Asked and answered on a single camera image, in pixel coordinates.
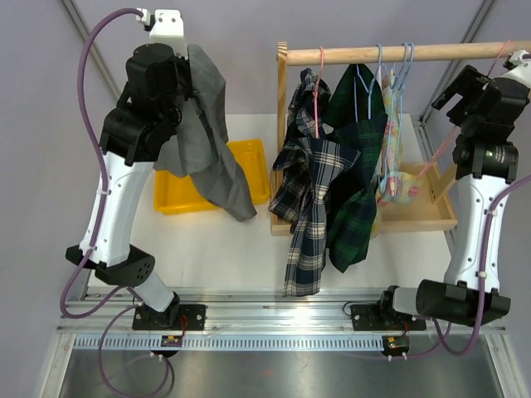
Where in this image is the pink wire hanger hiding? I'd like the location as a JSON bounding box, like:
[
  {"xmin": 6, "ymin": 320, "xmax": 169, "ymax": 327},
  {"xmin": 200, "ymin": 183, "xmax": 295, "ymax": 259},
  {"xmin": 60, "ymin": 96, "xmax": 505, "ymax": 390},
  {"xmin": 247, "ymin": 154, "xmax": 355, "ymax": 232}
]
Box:
[
  {"xmin": 417, "ymin": 40, "xmax": 511, "ymax": 179},
  {"xmin": 313, "ymin": 46, "xmax": 325, "ymax": 139}
]

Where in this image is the grey pleated skirt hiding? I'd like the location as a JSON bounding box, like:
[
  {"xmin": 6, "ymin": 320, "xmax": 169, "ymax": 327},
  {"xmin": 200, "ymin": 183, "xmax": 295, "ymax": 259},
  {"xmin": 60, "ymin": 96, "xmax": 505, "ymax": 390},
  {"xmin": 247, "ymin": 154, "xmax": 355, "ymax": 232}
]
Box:
[{"xmin": 153, "ymin": 44, "xmax": 256, "ymax": 222}]

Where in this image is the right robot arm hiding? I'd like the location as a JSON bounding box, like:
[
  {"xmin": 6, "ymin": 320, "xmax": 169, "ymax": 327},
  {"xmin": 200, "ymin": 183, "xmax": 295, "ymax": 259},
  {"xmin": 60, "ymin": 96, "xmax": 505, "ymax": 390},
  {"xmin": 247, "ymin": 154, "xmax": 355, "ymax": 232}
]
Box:
[{"xmin": 376, "ymin": 50, "xmax": 530, "ymax": 328}]

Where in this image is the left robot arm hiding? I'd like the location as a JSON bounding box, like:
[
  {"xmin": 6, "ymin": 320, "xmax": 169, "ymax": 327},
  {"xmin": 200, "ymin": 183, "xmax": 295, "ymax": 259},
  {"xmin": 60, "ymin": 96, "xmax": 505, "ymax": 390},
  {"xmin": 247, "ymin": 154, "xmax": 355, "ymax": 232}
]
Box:
[{"xmin": 66, "ymin": 43, "xmax": 186, "ymax": 329}]

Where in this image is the dark green plaid skirt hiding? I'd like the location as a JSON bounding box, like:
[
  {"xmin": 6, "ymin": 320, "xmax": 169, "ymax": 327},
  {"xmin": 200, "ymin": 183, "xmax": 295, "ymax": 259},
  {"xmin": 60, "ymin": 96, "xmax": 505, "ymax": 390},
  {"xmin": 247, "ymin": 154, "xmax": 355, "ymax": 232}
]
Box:
[{"xmin": 321, "ymin": 64, "xmax": 388, "ymax": 273}]

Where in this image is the navy white plaid skirt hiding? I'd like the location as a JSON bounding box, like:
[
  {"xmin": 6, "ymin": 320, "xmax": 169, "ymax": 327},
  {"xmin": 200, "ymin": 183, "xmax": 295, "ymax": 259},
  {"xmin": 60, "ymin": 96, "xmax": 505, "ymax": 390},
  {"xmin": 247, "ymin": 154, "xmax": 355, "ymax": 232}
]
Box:
[{"xmin": 269, "ymin": 68, "xmax": 359, "ymax": 297}]

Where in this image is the yellow plastic tray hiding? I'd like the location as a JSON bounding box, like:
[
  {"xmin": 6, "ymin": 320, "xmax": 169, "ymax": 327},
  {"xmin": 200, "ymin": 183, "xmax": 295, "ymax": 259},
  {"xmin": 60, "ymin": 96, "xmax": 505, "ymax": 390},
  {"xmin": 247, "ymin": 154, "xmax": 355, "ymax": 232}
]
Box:
[{"xmin": 153, "ymin": 139, "xmax": 270, "ymax": 215}]

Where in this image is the wooden clothes rack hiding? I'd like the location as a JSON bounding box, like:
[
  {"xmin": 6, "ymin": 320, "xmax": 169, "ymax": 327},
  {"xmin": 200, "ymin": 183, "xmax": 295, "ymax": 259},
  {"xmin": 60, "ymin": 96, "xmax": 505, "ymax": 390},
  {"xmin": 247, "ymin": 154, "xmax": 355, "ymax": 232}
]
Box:
[{"xmin": 276, "ymin": 40, "xmax": 530, "ymax": 233}]

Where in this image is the pastel floral garment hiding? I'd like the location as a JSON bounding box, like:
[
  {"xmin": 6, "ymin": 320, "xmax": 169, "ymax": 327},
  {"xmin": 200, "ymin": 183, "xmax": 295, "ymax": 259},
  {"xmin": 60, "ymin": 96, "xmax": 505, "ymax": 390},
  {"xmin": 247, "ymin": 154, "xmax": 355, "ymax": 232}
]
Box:
[{"xmin": 371, "ymin": 68, "xmax": 422, "ymax": 238}]

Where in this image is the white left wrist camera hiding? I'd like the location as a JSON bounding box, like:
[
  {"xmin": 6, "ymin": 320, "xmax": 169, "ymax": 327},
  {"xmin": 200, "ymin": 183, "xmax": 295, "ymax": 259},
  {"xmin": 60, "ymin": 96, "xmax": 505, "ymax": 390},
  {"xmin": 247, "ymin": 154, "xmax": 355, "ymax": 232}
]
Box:
[{"xmin": 136, "ymin": 8, "xmax": 188, "ymax": 59}]

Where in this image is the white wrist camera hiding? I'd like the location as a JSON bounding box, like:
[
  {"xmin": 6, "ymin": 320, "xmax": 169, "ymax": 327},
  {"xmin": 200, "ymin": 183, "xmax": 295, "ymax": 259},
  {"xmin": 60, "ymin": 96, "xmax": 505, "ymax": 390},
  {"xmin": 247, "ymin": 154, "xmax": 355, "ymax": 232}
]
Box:
[
  {"xmin": 504, "ymin": 50, "xmax": 531, "ymax": 70},
  {"xmin": 136, "ymin": 8, "xmax": 188, "ymax": 59}
]

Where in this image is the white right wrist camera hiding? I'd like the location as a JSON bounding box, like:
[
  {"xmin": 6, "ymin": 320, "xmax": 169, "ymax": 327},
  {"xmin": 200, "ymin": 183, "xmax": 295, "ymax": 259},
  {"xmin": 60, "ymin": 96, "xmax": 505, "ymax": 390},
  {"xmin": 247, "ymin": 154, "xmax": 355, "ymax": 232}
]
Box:
[{"xmin": 504, "ymin": 50, "xmax": 531, "ymax": 70}]

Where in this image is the blue wire hanger left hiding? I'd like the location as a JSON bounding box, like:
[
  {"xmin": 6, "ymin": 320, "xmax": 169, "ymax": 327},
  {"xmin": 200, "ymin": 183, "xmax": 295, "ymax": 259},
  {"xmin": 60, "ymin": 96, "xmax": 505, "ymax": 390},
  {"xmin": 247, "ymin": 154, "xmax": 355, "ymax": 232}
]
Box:
[{"xmin": 353, "ymin": 43, "xmax": 388, "ymax": 123}]

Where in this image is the aluminium mounting rail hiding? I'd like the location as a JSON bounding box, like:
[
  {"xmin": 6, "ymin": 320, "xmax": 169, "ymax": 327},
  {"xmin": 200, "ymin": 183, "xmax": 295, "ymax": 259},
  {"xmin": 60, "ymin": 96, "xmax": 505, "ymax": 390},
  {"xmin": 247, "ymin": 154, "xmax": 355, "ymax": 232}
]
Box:
[{"xmin": 56, "ymin": 285, "xmax": 509, "ymax": 353}]

